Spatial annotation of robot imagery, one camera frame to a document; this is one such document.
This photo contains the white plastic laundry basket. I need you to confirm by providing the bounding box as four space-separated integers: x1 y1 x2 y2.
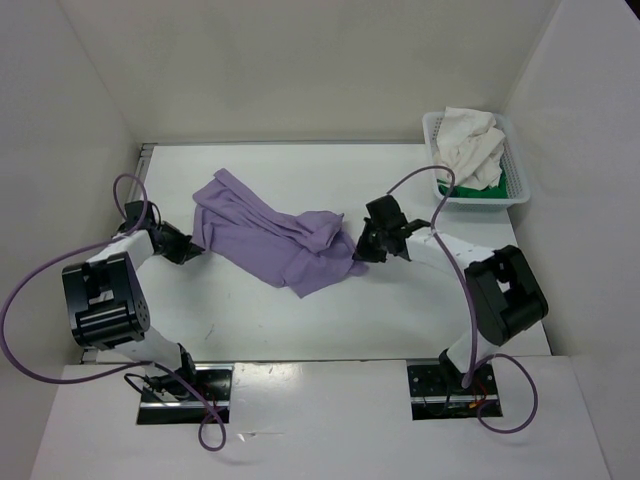
422 107 530 212

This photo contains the purple t shirt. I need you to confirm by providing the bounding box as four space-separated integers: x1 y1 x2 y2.
192 169 368 298

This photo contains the white crumpled t shirt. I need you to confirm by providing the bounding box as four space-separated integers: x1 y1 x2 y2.
434 107 506 190

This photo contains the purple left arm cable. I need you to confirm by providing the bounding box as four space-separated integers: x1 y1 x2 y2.
0 173 227 453

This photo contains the green t shirt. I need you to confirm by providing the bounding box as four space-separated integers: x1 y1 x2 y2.
437 168 508 199

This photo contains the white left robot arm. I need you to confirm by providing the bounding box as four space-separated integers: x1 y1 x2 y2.
62 200 204 400

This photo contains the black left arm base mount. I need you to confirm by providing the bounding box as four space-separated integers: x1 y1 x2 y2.
124 363 234 426

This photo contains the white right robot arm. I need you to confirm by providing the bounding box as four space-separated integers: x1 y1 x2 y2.
354 195 549 393

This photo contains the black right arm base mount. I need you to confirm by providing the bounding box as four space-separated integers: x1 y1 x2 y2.
406 359 503 421

